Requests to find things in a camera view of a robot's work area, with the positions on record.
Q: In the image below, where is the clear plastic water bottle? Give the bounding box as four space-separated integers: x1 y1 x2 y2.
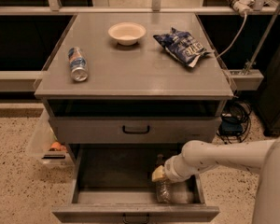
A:
155 154 171 203

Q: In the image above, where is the grey metal support rod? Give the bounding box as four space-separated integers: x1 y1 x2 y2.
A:
241 0 280 75

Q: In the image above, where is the white power cable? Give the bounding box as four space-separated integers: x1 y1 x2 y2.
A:
216 11 248 60

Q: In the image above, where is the black cable bundle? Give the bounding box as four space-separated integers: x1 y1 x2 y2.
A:
216 100 253 145

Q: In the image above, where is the grey drawer cabinet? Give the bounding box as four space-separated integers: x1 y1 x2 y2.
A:
34 12 234 161

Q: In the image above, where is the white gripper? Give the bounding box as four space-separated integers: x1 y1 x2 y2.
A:
151 155 194 183

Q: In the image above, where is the grey middle drawer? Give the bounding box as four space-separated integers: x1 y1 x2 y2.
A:
49 117 221 144

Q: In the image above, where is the blue chip bag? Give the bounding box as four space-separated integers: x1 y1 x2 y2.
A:
153 27 210 68

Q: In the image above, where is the orange fruit in bin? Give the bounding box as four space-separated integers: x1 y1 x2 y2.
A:
49 142 67 151

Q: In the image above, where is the clear plastic storage bin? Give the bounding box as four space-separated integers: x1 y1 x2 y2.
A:
26 110 73 168

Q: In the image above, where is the grey open bottom drawer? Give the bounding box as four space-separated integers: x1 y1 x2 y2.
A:
52 144 219 224

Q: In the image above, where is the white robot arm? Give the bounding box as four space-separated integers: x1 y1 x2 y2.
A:
152 136 280 224

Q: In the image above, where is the white power strip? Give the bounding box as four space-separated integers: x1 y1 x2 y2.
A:
227 0 253 16

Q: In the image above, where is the white paper bowl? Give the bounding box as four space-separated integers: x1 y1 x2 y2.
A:
108 22 146 46

